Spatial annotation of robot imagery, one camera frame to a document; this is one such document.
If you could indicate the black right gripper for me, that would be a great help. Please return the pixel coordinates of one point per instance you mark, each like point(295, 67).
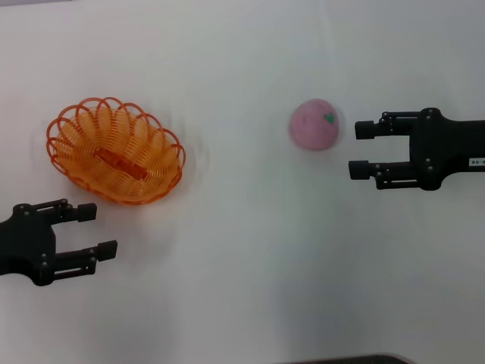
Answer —
point(447, 148)

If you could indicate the pink peach with green leaf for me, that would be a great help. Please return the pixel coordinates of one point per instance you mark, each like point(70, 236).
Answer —
point(312, 129)

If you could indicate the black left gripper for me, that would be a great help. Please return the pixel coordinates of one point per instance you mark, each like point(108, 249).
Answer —
point(22, 242)

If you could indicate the dark rounded robot torso edge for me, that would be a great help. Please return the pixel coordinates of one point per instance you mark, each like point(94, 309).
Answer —
point(356, 359)

